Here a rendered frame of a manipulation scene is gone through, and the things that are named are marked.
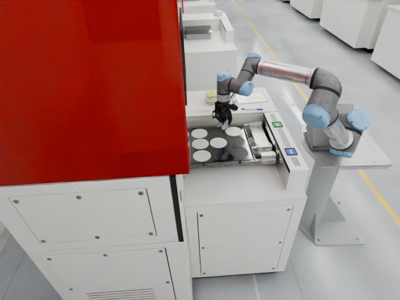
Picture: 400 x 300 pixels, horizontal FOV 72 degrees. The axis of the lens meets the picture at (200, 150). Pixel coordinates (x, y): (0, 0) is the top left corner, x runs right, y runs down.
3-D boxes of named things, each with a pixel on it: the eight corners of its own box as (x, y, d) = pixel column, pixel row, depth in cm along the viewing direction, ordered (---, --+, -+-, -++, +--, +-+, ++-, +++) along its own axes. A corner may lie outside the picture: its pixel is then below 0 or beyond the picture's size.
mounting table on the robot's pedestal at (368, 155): (352, 137, 198) (358, 121, 190) (385, 180, 164) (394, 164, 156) (290, 138, 199) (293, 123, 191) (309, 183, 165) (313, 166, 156)
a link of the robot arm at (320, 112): (364, 137, 149) (336, 87, 111) (353, 162, 148) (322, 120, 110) (341, 133, 158) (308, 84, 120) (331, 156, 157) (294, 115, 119)
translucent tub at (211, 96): (208, 105, 186) (208, 96, 182) (204, 100, 192) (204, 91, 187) (218, 103, 188) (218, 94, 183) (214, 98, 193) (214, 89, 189)
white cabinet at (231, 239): (192, 284, 189) (184, 207, 138) (188, 183, 264) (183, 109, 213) (284, 277, 190) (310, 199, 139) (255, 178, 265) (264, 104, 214)
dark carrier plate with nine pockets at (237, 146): (190, 164, 151) (190, 163, 150) (188, 128, 177) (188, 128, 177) (252, 160, 151) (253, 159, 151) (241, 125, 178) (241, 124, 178)
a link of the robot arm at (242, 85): (255, 72, 133) (235, 68, 138) (245, 93, 132) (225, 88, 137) (258, 80, 140) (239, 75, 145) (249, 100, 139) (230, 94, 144)
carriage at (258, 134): (261, 164, 155) (261, 161, 153) (248, 128, 183) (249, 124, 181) (275, 163, 155) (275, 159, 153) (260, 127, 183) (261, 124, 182)
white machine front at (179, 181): (178, 241, 122) (169, 177, 97) (179, 134, 185) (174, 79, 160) (186, 241, 122) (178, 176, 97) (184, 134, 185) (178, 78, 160)
